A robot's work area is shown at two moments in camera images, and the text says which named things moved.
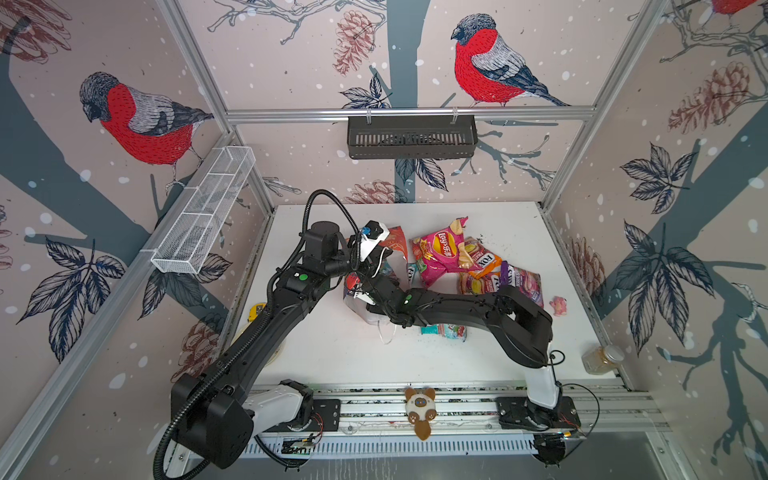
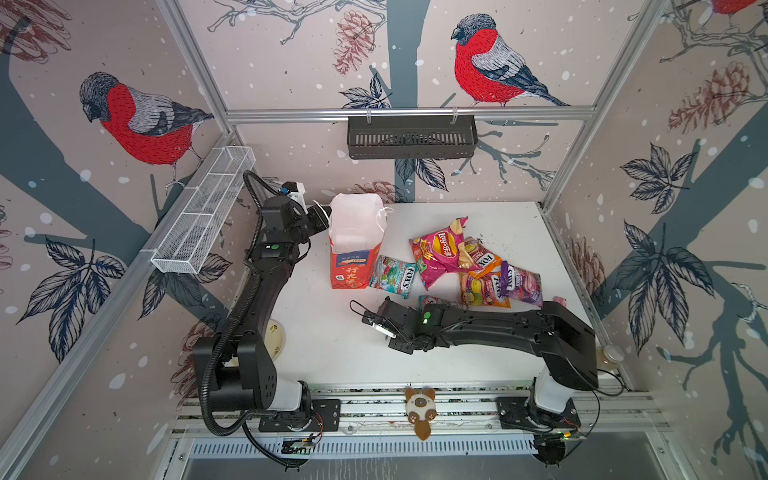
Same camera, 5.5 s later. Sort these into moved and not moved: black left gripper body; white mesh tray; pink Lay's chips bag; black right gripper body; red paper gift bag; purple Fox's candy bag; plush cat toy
Moved: black right gripper body; black left gripper body; red paper gift bag
Not moved: plush cat toy; white mesh tray; pink Lay's chips bag; purple Fox's candy bag
